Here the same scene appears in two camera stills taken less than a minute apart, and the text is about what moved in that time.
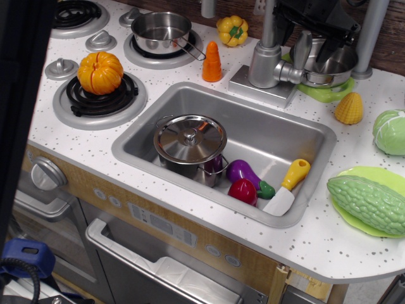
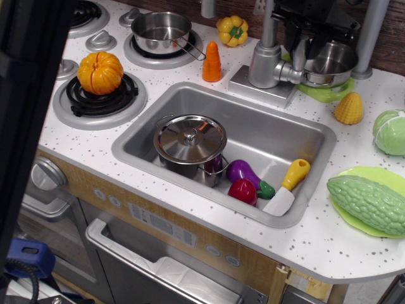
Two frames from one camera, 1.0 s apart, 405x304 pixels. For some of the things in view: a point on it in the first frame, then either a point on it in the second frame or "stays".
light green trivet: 326,94 stays
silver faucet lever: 285,71 stays
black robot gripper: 330,16 -> 326,16
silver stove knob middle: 100,40 stays
